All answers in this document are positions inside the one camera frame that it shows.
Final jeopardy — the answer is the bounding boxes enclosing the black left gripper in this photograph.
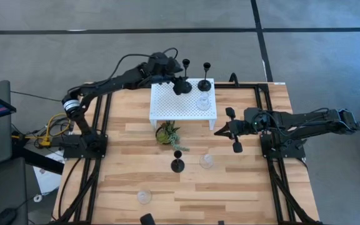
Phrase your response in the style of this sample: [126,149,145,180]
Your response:
[147,52,186,96]

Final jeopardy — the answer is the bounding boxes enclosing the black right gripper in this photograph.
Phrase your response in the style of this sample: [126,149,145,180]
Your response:
[214,107,264,154]

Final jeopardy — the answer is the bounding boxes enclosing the white perforated metal shelf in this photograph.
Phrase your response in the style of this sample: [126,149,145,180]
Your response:
[149,77,218,131]

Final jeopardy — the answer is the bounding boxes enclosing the black hook clamp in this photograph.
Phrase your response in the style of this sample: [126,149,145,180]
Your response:
[229,72,240,88]

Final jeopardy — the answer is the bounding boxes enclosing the succulent plant in black pot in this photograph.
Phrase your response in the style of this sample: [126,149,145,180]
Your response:
[154,120,191,153]

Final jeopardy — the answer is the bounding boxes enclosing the dark rounded object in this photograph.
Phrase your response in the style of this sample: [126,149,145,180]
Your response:
[139,213,156,225]

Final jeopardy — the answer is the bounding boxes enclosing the black stand leg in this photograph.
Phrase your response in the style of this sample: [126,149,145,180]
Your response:
[11,142,65,175]

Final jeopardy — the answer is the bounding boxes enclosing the white paper sheet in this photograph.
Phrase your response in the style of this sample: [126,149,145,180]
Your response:
[32,151,66,196]

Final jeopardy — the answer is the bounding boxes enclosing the grey desk surface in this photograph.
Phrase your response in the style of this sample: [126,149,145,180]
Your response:
[0,157,28,225]

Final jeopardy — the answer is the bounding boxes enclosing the black computer mouse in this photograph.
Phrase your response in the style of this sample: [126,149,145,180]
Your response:
[0,207,18,225]

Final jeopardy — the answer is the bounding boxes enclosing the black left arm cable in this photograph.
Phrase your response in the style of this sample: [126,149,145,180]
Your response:
[108,47,179,81]

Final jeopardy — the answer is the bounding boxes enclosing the black aluminium table frame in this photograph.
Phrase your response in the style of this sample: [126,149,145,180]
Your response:
[54,81,321,225]

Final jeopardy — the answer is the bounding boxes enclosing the yellow cable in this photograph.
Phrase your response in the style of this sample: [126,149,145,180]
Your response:
[11,112,73,148]

